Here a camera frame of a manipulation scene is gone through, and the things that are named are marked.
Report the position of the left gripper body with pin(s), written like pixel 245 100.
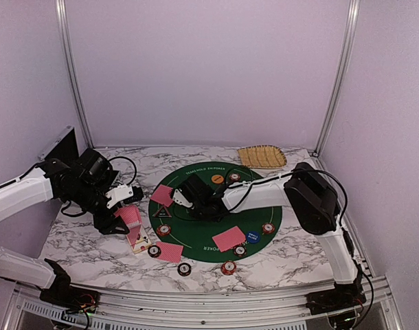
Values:
pixel 83 197

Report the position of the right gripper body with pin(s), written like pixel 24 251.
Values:
pixel 202 215

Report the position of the orange big blind button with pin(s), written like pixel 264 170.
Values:
pixel 217 179

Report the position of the red playing card deck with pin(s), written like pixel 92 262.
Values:
pixel 130 215

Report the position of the orange chip stack top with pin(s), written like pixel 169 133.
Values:
pixel 234 177

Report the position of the triangular all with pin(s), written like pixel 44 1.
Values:
pixel 162 212

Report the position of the single red playing card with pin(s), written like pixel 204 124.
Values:
pixel 162 195

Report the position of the blue small blind button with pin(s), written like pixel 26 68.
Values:
pixel 253 237

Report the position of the orange poker chip stack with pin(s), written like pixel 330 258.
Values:
pixel 228 268

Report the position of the brown poker chip stack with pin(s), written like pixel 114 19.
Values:
pixel 184 269

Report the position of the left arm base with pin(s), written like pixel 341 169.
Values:
pixel 74 299

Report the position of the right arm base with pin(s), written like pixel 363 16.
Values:
pixel 340 297

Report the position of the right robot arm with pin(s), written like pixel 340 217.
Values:
pixel 313 200

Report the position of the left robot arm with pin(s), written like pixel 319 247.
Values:
pixel 55 180

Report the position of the round green poker mat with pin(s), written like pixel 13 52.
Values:
pixel 196 236

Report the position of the gold card deck box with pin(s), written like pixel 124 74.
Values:
pixel 138 240

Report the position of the woven bamboo tray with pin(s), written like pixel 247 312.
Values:
pixel 262 157

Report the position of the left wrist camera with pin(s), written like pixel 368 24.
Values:
pixel 123 193

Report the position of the front aluminium rail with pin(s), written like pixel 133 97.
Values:
pixel 280 308

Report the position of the right aluminium frame post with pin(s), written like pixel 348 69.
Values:
pixel 342 68

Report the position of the aluminium frame post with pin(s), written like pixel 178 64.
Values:
pixel 63 23
pixel 342 68

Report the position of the left aluminium frame post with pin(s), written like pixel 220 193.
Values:
pixel 63 23

